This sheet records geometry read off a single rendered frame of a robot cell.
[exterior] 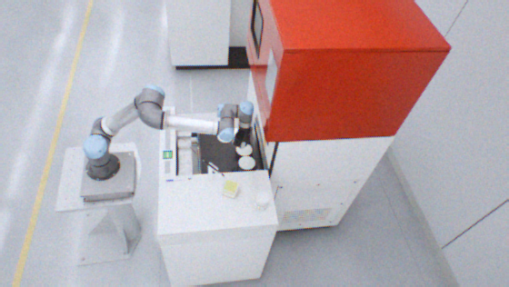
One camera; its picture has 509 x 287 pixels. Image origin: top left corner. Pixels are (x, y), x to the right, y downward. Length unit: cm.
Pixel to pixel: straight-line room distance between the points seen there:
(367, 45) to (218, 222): 111
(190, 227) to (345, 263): 151
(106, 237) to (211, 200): 125
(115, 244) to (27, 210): 79
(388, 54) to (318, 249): 180
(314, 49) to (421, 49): 47
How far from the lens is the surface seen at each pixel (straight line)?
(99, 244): 296
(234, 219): 187
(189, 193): 194
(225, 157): 215
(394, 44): 164
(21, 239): 321
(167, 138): 219
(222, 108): 183
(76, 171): 233
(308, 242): 295
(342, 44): 153
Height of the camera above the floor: 264
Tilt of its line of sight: 51 degrees down
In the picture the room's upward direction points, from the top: 9 degrees clockwise
